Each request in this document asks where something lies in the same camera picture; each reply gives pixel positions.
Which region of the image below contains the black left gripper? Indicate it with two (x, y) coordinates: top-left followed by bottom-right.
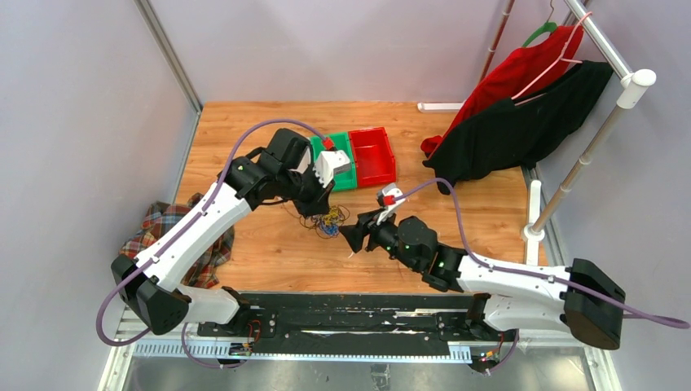
(279, 162), (337, 219)

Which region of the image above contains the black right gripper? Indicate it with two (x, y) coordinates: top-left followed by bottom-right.
(339, 207), (420, 272)

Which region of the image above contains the blue cable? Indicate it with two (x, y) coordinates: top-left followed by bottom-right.
(317, 218), (344, 239)

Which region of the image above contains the yellow cable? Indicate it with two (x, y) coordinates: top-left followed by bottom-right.
(321, 204), (351, 228)

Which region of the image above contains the brown cable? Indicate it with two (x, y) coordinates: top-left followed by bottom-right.
(286, 204), (352, 239)

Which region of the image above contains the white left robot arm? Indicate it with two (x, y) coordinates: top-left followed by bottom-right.
(111, 129), (350, 336)

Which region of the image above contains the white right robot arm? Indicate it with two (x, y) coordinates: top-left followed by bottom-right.
(339, 210), (626, 350)

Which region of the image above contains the green plastic bin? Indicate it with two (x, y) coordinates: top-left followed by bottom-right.
(310, 132), (357, 191)

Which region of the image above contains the red plastic bin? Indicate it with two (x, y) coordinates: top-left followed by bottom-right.
(348, 127), (397, 188)

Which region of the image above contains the plaid cloth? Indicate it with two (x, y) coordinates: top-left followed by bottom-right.
(118, 192), (235, 290)

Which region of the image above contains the black shirt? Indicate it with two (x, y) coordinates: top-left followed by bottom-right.
(422, 60), (613, 184)

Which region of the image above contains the pink hanger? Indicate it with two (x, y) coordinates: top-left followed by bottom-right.
(512, 11), (592, 100)

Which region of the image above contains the red shirt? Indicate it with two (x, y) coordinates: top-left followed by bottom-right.
(448, 25), (583, 130)

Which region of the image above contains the green hanger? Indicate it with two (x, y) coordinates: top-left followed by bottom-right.
(522, 0), (558, 48)

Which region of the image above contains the silver clothes rack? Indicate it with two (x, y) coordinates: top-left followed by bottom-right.
(464, 1), (662, 265)

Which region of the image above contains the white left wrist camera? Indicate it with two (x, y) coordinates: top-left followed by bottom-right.
(314, 150), (351, 188)

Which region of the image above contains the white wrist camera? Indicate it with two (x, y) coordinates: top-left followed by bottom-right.
(376, 182), (407, 225)
(314, 150), (351, 188)

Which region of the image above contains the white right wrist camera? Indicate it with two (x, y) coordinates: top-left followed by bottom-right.
(376, 182), (407, 225)

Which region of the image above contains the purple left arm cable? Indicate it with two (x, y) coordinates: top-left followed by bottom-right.
(95, 118), (333, 371)

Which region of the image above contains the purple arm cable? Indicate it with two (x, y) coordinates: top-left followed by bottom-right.
(95, 118), (333, 371)
(394, 178), (691, 373)

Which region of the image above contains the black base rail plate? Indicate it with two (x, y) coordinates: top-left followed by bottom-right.
(194, 292), (516, 358)

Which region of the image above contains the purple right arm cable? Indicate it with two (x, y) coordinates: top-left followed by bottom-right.
(394, 178), (691, 373)

